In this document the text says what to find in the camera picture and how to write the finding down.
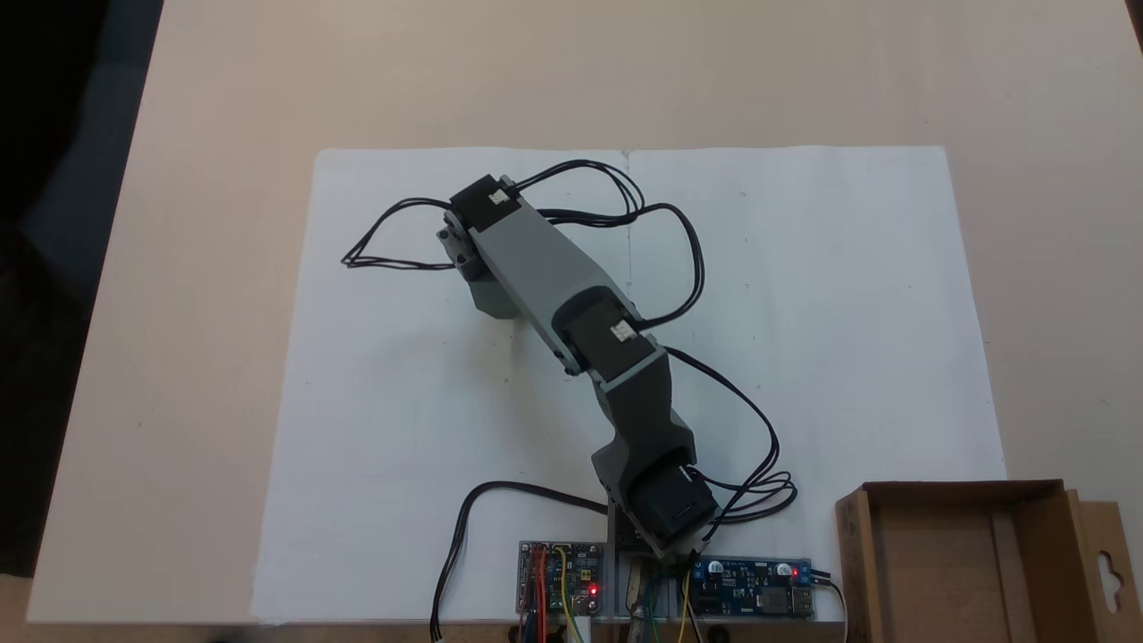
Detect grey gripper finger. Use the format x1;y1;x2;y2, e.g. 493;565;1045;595
463;257;525;321

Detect white paper sheet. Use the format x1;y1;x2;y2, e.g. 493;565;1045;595
627;146;1009;572
252;147;631;624

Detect blue circuit board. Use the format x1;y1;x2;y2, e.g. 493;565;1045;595
691;557;816;620

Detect brown cardboard box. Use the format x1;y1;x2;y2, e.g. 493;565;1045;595
835;480;1125;643

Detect black wrist motor cable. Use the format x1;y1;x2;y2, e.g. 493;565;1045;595
341;197;458;271

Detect black forearm motor cable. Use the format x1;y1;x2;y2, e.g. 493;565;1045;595
513;160;707;330

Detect black power cable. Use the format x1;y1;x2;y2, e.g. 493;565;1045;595
430;481;613;643

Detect circuit board with jumper wires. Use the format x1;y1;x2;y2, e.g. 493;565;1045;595
517;539;605;618

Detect black shoulder motor cable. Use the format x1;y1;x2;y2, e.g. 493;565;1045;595
664;347;798;537

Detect coloured jumper wires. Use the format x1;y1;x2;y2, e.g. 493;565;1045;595
521;545;706;643

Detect black board supply cable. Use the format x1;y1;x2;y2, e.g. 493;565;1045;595
811;572;850;643

